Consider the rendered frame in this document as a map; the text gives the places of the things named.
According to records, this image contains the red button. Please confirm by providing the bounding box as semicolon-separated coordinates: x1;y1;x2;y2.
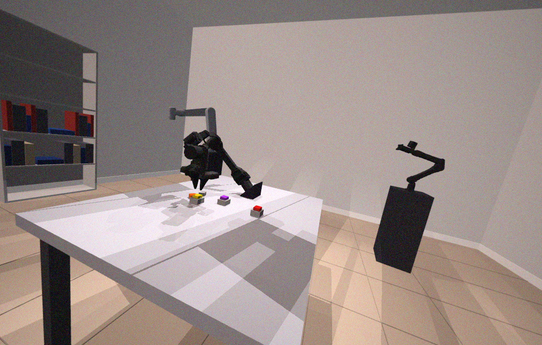
250;206;264;217

